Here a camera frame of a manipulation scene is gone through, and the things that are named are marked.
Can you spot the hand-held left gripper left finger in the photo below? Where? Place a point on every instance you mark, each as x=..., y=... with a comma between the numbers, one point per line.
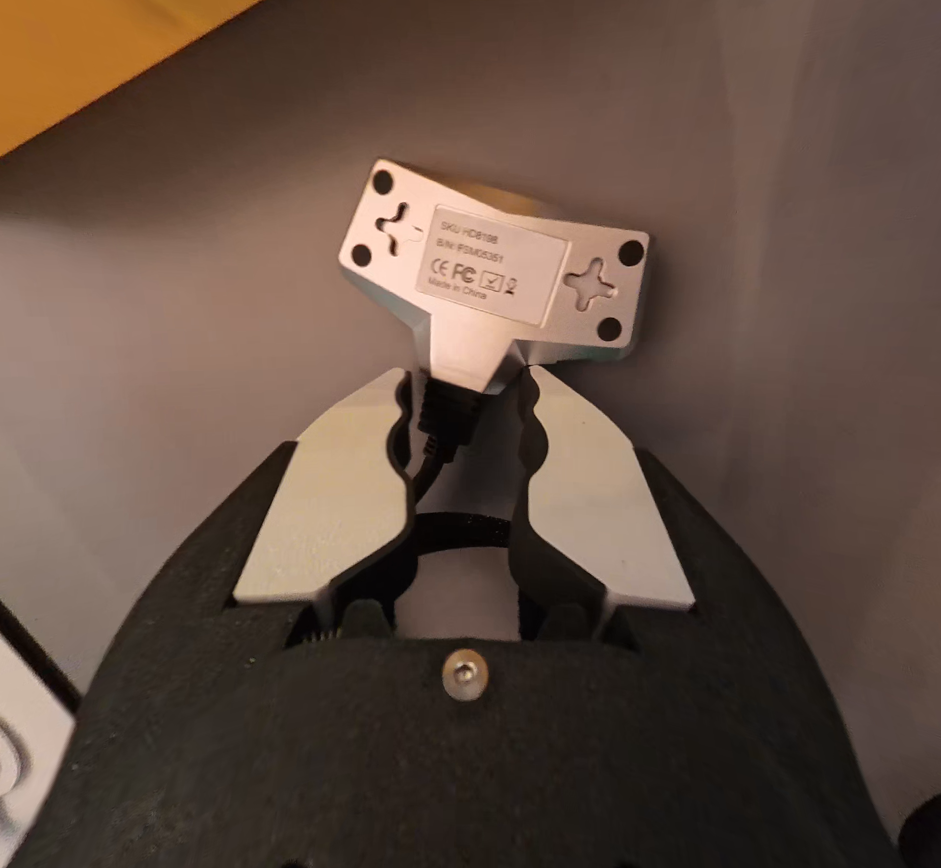
x=316, y=516

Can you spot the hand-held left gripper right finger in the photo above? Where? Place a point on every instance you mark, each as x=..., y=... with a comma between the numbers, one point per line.
x=610, y=516

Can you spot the silver port hub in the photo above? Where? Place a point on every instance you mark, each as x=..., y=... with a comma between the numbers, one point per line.
x=493, y=273

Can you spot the yellow plastic bin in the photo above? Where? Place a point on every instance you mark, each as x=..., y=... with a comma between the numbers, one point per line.
x=118, y=1

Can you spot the black mat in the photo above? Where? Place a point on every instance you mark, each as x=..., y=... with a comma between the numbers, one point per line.
x=37, y=655

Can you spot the white stand base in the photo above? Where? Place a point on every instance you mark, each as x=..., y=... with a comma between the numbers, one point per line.
x=22, y=751

